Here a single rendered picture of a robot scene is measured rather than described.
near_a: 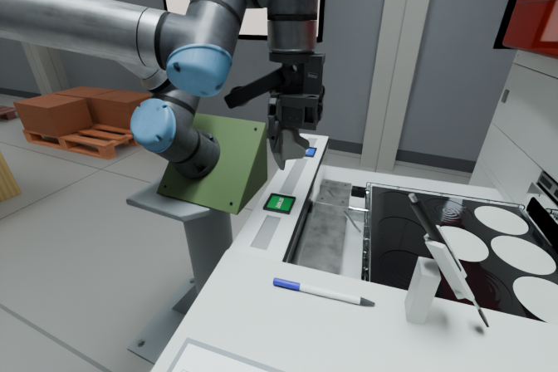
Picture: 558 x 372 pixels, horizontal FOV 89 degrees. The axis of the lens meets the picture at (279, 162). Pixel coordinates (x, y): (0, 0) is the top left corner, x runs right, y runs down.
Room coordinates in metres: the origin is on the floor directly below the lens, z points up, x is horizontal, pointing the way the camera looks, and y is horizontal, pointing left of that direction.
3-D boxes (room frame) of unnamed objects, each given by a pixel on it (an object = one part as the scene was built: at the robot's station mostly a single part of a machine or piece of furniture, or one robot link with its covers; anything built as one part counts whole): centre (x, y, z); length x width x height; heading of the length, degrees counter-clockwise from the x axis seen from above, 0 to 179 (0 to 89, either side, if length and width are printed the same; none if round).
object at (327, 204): (0.57, -0.13, 0.89); 0.08 x 0.03 x 0.03; 73
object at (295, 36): (0.48, -0.02, 1.28); 0.08 x 0.08 x 0.05
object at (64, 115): (3.17, 2.16, 0.24); 1.28 x 0.88 x 0.47; 67
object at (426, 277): (0.23, -0.19, 1.03); 0.06 x 0.04 x 0.13; 73
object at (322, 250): (0.49, -0.11, 0.87); 0.36 x 0.08 x 0.03; 163
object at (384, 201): (0.44, -0.37, 0.90); 0.34 x 0.34 x 0.01; 73
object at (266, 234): (0.60, -0.04, 0.89); 0.55 x 0.09 x 0.14; 163
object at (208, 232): (0.83, 0.35, 0.41); 0.51 x 0.44 x 0.82; 67
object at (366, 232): (0.49, -0.19, 0.90); 0.38 x 0.01 x 0.01; 163
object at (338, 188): (0.65, -0.15, 0.89); 0.08 x 0.03 x 0.03; 73
